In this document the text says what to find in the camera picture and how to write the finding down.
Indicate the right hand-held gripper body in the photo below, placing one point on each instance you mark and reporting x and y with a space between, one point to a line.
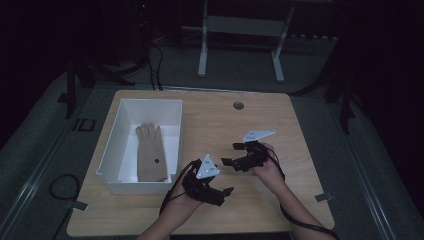
256 156

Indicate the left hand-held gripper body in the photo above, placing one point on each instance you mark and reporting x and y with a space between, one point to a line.
206 168

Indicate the beige glove with black dot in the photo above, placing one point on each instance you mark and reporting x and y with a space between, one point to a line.
151 156

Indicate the white rectangular box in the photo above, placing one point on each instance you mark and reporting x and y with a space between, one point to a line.
128 143

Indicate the person's right hand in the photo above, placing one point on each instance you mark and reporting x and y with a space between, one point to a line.
273 171

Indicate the person's left hand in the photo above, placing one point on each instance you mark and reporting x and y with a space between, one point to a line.
183 203

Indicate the round grey table grommet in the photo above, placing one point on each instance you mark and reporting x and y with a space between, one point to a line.
238 105

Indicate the grey tape piece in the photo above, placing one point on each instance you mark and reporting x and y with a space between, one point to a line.
79 206
324 197

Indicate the black metal stand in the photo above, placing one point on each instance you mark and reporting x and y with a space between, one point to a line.
345 100
70 86

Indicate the white metal desk frame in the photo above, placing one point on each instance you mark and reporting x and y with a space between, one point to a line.
245 25

